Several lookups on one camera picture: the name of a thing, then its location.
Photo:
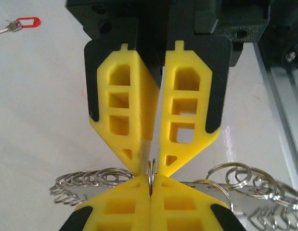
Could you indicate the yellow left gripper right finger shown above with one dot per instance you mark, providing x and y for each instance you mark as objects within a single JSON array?
[{"x": 182, "y": 207}]

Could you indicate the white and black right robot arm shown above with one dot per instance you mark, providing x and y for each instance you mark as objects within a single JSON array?
[{"x": 283, "y": 29}]

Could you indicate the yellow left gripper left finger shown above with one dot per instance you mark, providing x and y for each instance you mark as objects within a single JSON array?
[{"x": 120, "y": 207}]

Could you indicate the key with red tag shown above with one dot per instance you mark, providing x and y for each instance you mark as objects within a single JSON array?
[{"x": 37, "y": 22}]

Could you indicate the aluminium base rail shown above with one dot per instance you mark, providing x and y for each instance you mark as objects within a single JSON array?
[{"x": 283, "y": 108}]

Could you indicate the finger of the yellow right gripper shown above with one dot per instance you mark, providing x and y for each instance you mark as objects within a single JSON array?
[
  {"x": 204, "y": 101},
  {"x": 103, "y": 101}
]

